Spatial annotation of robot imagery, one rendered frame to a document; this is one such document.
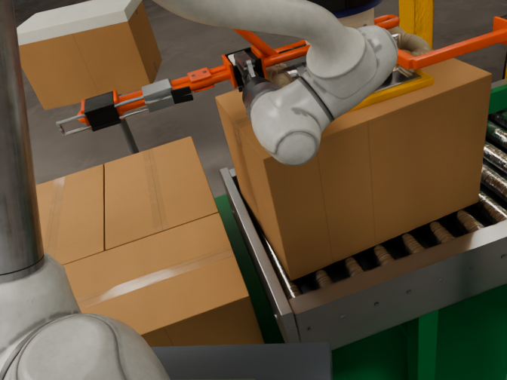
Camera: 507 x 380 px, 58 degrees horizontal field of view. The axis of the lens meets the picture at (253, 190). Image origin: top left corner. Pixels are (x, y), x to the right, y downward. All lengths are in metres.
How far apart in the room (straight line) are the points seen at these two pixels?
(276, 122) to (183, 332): 0.72
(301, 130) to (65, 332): 0.46
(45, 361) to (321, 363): 0.48
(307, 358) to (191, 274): 0.59
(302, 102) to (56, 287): 0.48
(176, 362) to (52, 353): 0.41
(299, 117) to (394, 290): 0.59
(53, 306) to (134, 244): 0.90
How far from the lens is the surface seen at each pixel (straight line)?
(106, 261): 1.56
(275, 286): 1.18
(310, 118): 0.79
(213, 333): 1.34
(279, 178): 1.04
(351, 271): 1.27
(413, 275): 1.21
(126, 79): 2.50
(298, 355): 0.88
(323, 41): 0.75
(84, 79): 2.56
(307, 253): 1.22
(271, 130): 0.79
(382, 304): 1.24
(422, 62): 1.01
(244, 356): 0.90
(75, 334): 0.56
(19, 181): 0.64
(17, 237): 0.65
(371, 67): 0.82
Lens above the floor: 1.48
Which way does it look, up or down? 36 degrees down
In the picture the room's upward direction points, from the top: 14 degrees counter-clockwise
